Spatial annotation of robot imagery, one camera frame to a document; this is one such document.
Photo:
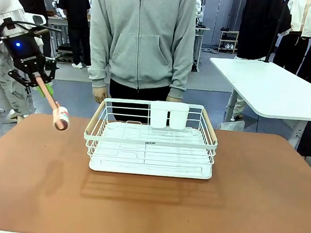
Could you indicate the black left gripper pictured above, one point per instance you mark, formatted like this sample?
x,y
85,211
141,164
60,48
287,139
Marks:
x,y
22,53

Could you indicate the pink lint roller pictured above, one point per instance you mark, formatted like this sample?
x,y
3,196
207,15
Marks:
x,y
61,120

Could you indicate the person's left forearm grey sleeve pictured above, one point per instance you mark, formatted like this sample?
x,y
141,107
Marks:
x,y
181,75

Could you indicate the person's right forearm grey sleeve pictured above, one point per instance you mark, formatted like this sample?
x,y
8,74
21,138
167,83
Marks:
x,y
99,68

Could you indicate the person's right hand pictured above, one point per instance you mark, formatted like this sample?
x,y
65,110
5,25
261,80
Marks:
x,y
99,94

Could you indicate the person's left hand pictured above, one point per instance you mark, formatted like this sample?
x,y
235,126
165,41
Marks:
x,y
173,99

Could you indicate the bystander in camouflage trousers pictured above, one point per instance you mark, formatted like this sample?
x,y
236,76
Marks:
x,y
15,96

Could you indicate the grey background workbench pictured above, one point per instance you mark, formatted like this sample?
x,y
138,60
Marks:
x,y
55,19
202,29

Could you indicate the bystander in black t-shirt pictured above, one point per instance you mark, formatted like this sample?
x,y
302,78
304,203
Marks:
x,y
72,5

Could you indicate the person in grey hoodie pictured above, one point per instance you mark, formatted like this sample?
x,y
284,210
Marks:
x,y
140,39

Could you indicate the white cutlery holder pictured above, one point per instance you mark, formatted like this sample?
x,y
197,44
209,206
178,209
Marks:
x,y
158,116

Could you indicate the white drain tray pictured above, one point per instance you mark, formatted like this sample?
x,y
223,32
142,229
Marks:
x,y
150,171

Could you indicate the white shoe rack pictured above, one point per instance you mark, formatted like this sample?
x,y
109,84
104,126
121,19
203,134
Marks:
x,y
229,41

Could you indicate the clear plastic bag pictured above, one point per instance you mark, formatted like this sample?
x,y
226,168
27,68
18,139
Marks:
x,y
232,126

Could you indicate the black coat on mannequin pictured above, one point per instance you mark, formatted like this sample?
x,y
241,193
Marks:
x,y
258,27

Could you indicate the white background table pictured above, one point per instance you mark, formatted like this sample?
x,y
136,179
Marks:
x,y
269,88

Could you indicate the black stand pole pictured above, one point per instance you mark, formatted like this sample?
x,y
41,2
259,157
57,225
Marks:
x,y
272,42

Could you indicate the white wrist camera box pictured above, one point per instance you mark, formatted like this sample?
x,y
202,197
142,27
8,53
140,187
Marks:
x,y
36,18

